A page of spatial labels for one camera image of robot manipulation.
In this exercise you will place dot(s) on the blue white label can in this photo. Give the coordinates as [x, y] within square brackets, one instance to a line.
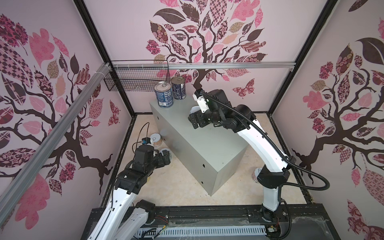
[164, 94]

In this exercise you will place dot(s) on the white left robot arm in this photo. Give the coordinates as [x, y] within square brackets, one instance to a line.
[126, 188]

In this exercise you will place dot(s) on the orange label small can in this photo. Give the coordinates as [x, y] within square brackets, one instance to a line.
[156, 140]

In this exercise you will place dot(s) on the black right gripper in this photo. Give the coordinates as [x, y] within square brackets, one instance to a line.
[198, 116]

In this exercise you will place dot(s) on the light green small can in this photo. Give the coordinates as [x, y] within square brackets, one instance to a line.
[194, 109]

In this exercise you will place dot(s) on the teal label small can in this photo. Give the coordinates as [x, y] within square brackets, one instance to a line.
[166, 153]

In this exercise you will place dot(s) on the dark blue tall can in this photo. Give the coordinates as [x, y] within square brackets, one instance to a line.
[178, 87]

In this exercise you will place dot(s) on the black wire mesh basket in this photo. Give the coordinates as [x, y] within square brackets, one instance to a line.
[137, 75]

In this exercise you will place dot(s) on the silver aluminium crossbar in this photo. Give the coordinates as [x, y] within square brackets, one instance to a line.
[203, 66]

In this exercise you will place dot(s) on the pink floral small can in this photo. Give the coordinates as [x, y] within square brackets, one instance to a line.
[255, 174]

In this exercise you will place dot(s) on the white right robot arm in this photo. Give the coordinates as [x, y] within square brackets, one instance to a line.
[215, 108]

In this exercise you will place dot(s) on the black aluminium frame rail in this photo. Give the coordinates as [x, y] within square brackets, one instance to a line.
[293, 222]

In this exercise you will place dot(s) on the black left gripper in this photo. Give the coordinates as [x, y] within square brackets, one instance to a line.
[161, 163]

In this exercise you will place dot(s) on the white slotted cable duct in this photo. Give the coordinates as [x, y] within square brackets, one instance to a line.
[179, 232]

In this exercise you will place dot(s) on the grey metal cabinet counter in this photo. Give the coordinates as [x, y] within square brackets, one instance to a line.
[212, 155]

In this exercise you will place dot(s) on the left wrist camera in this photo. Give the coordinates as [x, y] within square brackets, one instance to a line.
[146, 141]

